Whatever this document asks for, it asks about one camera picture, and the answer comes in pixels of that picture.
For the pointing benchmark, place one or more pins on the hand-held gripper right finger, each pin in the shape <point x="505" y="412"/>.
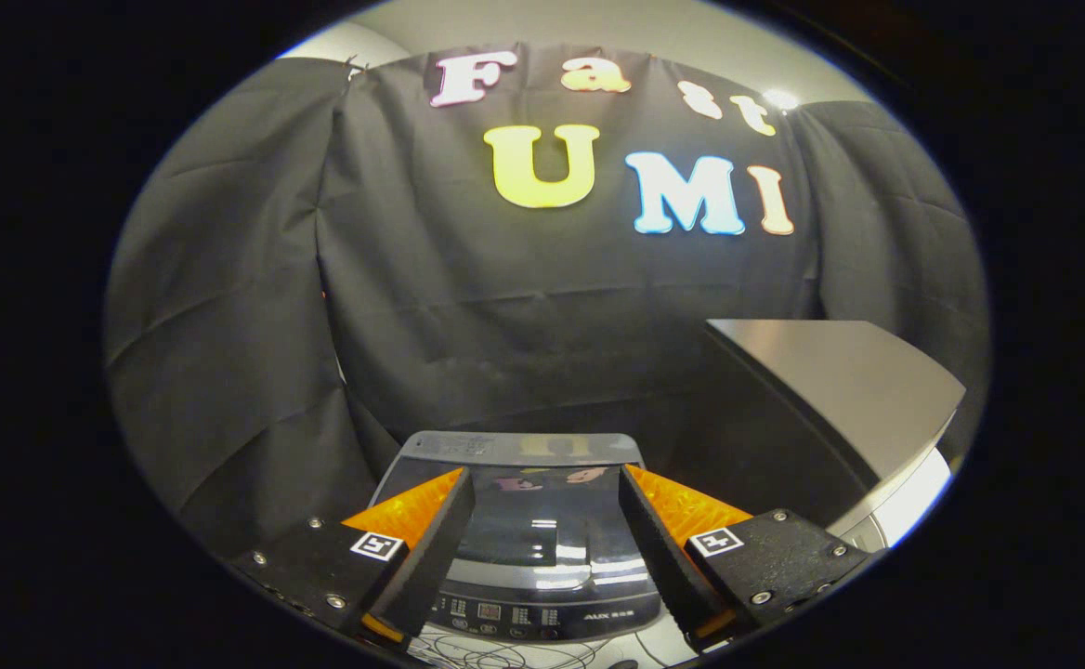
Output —
<point x="663" y="557"/>

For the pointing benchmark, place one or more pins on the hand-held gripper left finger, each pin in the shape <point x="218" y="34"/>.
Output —
<point x="431" y="557"/>

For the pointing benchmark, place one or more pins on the grey washing machine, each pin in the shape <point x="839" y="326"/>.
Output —
<point x="542" y="615"/>

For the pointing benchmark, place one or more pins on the black backdrop cloth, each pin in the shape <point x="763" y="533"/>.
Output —
<point x="245" y="325"/>

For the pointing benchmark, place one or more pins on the small ceiling light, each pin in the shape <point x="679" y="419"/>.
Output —
<point x="780" y="98"/>

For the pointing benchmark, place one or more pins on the grey cabinet with black frame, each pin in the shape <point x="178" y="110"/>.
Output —
<point x="830" y="372"/>

